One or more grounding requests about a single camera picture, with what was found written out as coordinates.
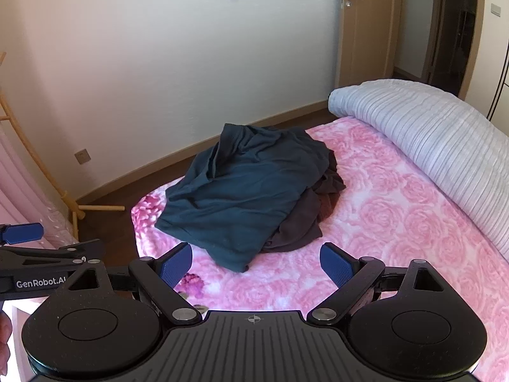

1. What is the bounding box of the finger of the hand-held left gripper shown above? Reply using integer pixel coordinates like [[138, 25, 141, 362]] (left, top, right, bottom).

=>
[[0, 239, 106, 267], [0, 223, 45, 246]]

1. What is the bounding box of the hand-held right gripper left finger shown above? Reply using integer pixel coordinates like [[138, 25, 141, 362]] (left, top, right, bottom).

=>
[[68, 242, 203, 324]]

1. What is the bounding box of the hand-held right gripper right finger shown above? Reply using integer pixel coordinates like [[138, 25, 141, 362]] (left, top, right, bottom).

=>
[[307, 242, 447, 324]]

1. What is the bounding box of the teal shirt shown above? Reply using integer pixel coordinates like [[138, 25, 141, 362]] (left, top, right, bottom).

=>
[[155, 123, 331, 273]]

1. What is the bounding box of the person's left hand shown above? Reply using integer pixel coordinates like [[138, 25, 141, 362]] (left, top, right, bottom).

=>
[[0, 310, 12, 371]]

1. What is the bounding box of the pink curtain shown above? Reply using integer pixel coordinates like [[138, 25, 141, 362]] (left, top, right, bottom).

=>
[[0, 83, 82, 249]]

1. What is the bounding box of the dark brown garment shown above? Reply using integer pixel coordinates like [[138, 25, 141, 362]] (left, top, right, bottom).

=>
[[260, 152, 346, 254]]

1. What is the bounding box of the pink rose printed blanket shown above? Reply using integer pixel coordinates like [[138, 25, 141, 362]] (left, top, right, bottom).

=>
[[131, 116, 509, 382]]

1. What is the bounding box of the grey striped duvet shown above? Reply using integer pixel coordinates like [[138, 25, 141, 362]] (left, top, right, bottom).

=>
[[328, 79, 509, 258]]

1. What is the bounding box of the wooden door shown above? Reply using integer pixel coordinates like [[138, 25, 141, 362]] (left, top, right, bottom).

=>
[[341, 0, 405, 85]]

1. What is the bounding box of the cream panelled wardrobe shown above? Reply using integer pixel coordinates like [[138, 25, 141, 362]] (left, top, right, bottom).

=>
[[486, 40, 509, 123]]

